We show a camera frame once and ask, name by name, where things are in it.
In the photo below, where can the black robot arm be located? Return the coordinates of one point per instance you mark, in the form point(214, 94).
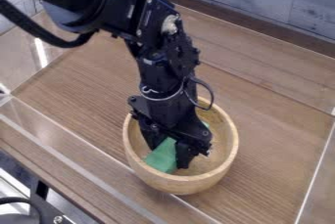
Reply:
point(150, 26)

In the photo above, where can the green rectangular block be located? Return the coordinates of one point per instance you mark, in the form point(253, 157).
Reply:
point(161, 158)

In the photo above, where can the clear acrylic enclosure wall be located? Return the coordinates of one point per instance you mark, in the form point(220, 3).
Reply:
point(268, 76)

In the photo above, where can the black table leg bracket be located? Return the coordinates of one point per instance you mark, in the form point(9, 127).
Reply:
point(51, 214)

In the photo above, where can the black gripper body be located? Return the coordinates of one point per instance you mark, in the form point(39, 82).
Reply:
point(173, 112)

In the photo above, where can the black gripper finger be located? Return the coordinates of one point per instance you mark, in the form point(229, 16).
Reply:
point(151, 133)
point(185, 153)

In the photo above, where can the round wooden bowl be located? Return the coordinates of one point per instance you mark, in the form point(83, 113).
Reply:
point(206, 169)

